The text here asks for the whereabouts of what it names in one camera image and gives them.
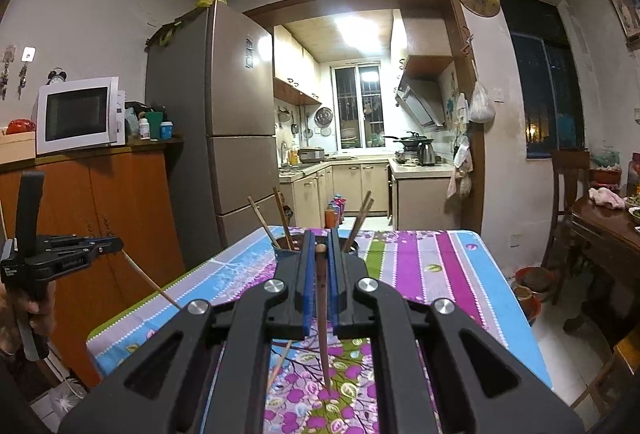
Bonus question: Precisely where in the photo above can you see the steel range hood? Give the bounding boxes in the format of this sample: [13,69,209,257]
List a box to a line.
[394,55,456,129]

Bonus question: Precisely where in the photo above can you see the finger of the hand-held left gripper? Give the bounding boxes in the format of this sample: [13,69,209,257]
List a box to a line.
[39,235,125,256]

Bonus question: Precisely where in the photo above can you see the wooden chopstick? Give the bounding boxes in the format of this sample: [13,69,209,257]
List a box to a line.
[269,340,292,382]
[272,187,296,249]
[346,190,373,245]
[247,196,282,249]
[350,198,375,251]
[121,250,182,311]
[315,243,332,389]

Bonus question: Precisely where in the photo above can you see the pink cloth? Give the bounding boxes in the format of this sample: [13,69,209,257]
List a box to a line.
[589,186,626,210]

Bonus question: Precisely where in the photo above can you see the wooden chair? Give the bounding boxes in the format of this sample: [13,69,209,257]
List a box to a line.
[542,150,592,295]

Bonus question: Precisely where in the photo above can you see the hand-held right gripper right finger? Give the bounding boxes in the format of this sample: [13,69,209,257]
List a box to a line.
[327,228,586,434]

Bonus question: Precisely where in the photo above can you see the hanging cloth bags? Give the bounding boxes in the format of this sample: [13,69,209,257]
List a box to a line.
[447,134,473,200]

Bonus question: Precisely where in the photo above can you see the white microwave oven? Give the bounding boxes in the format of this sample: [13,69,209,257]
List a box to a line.
[36,76,127,156]

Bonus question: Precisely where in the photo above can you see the dark room window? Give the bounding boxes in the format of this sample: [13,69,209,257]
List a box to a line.
[500,0,586,160]

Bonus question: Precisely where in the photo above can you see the beige kitchen base cabinets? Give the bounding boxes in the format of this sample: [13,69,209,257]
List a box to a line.
[279,163,453,231]

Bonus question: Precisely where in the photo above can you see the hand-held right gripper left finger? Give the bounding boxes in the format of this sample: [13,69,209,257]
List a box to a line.
[57,228,317,434]

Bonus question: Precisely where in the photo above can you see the dark wooden dining table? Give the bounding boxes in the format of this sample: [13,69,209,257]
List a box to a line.
[562,196,640,350]

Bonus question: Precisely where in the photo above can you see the beige kitchen wall cabinets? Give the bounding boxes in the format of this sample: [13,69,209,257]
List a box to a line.
[274,26,322,105]

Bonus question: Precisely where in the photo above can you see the group of floor bottles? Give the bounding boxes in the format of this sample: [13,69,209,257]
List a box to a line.
[324,196,347,227]

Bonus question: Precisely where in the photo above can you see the orange wooden cabinet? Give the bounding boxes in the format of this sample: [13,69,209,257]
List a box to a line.
[0,136,186,390]

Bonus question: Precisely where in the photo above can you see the floral striped tablecloth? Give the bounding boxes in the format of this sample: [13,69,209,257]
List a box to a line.
[86,226,553,434]

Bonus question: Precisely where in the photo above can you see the hanging keys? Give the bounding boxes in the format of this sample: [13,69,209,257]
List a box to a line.
[0,45,28,100]

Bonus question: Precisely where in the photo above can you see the grey refrigerator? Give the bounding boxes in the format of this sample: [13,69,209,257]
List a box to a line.
[145,0,276,270]

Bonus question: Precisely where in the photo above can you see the person's left hand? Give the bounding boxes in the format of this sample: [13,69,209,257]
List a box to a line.
[0,286,58,357]

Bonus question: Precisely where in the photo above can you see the red plastic basin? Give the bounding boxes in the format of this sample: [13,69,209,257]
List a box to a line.
[512,266,556,326]

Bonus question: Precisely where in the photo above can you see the framed wall picture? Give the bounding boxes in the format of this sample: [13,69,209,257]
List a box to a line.
[602,0,640,52]

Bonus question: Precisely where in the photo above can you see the pale wooden box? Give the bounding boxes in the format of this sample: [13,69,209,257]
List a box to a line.
[0,130,37,165]

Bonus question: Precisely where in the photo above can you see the barred kitchen window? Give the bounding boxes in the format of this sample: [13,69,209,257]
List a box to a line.
[331,64,386,151]

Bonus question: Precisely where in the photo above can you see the hanging white plastic bag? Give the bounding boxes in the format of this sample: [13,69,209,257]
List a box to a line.
[468,81,497,124]

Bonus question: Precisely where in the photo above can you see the green cup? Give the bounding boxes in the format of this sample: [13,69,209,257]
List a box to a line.
[145,111,165,140]

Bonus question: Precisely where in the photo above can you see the black wok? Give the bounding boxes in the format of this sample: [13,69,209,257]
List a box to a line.
[382,131,422,151]

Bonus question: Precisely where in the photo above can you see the green bag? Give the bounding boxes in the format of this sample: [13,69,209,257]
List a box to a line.
[152,19,187,46]

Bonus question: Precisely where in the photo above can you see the blue perforated utensil holder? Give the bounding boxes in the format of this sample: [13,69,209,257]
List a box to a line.
[271,234,362,271]

